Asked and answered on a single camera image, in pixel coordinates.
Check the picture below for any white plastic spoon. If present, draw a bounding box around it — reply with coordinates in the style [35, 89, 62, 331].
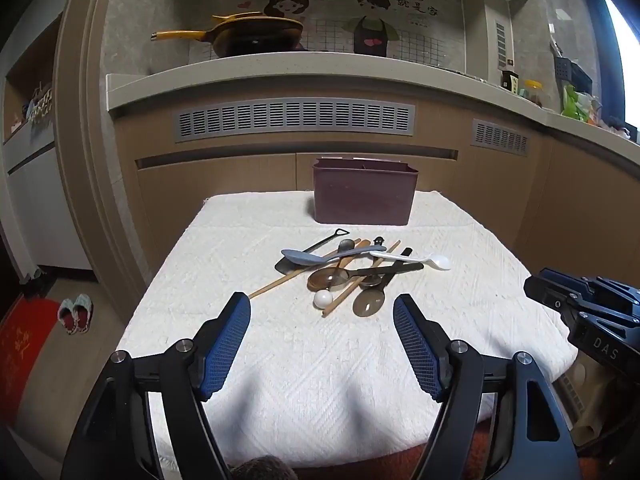
[370, 250, 452, 271]

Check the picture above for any black shovel-shaped spoon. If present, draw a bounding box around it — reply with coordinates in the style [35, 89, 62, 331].
[273, 227, 352, 276]

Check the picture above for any blue plastic spoon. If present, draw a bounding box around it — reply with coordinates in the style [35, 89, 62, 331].
[281, 245, 386, 266]

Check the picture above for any small white round spoon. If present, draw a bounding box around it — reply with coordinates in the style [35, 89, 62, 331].
[314, 289, 333, 310]

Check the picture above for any brown spoon black handle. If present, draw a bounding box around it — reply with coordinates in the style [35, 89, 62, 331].
[307, 261, 424, 292]

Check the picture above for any pair of slippers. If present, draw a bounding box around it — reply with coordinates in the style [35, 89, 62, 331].
[58, 294, 93, 335]

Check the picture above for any white textured table cloth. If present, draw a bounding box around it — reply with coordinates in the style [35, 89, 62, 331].
[119, 192, 577, 467]

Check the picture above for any red floor mat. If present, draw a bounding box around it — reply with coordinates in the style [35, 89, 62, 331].
[0, 297, 58, 426]

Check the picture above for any small grey vent grille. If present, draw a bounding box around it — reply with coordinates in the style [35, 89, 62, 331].
[471, 119, 529, 156]

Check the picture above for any maroon plastic utensil bin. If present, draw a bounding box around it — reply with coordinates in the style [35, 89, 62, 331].
[312, 157, 419, 226]

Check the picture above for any yellow lid jar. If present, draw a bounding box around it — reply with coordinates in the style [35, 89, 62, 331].
[523, 79, 542, 107]

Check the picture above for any dark blue storage basket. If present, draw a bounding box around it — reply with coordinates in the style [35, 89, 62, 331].
[554, 56, 592, 94]

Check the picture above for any long grey vent grille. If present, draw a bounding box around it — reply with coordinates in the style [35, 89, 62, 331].
[174, 96, 416, 143]

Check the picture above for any yellow frying pan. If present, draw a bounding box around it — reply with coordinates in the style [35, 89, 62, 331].
[151, 12, 304, 58]

